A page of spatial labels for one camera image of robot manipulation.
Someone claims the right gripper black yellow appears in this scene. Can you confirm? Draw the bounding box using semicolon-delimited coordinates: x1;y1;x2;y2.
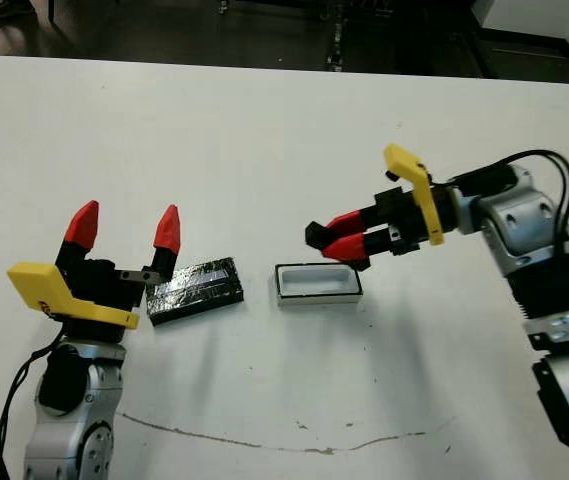
320;143;465;271

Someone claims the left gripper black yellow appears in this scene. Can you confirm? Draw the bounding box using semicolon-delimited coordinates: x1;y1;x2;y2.
6;199;183;344

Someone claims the black camera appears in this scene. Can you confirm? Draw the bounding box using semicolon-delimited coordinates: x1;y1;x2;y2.
305;221;335;254

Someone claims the glossy black box lid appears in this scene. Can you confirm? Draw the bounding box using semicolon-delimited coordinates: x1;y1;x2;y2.
146;256;245;326

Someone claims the white-lined box base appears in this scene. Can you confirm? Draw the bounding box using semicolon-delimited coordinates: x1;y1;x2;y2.
273;262;365;308

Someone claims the white cabinet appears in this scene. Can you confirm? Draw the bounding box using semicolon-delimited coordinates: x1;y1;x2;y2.
471;0;569;51

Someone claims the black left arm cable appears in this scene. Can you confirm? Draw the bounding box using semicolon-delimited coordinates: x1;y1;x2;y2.
0;344;63;480

